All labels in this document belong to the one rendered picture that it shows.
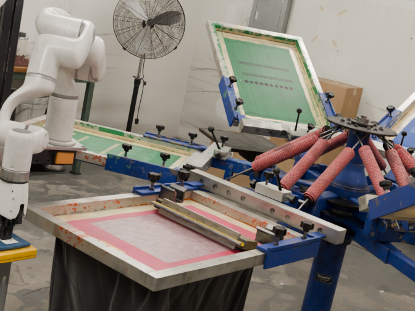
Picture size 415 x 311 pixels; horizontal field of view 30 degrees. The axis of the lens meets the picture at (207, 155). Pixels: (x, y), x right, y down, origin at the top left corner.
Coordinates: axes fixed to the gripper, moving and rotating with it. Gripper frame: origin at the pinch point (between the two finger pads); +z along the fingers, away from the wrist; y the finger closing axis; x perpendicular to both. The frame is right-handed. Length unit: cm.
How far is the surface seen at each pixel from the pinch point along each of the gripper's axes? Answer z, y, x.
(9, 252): 3.3, 6.1, -2.6
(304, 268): 99, -88, 324
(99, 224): 3.0, -2.5, 36.9
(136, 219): 3, -2, 53
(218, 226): -2, 21, 66
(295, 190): -5, 10, 126
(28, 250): 3.4, 6.3, 3.5
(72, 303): 26.1, 1.5, 27.7
